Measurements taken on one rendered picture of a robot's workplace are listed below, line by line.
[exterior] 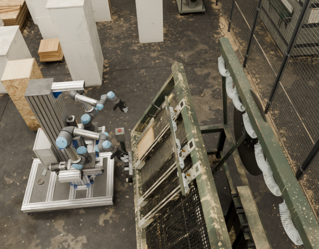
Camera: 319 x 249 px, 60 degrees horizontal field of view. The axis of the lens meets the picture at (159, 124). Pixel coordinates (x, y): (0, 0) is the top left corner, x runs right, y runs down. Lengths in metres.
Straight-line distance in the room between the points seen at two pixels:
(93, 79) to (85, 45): 0.81
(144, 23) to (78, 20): 2.09
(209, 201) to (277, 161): 0.55
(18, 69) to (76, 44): 1.18
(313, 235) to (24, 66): 4.26
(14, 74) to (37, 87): 1.73
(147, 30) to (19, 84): 3.39
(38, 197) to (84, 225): 0.77
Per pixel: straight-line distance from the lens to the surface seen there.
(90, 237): 4.20
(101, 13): 8.05
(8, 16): 8.35
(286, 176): 2.06
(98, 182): 4.28
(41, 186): 4.54
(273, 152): 2.14
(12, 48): 6.21
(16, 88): 4.75
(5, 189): 5.02
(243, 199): 2.34
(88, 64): 5.63
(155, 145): 3.10
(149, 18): 6.75
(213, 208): 2.09
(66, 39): 5.38
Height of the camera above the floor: 3.85
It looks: 49 degrees down
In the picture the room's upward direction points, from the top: 3 degrees counter-clockwise
